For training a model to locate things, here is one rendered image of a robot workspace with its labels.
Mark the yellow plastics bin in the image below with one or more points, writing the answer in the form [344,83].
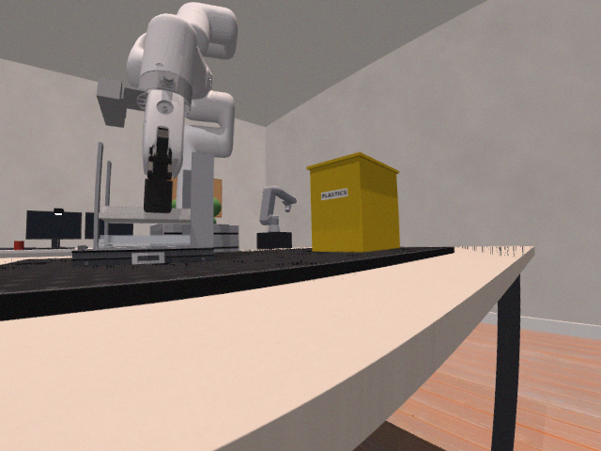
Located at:
[354,205]

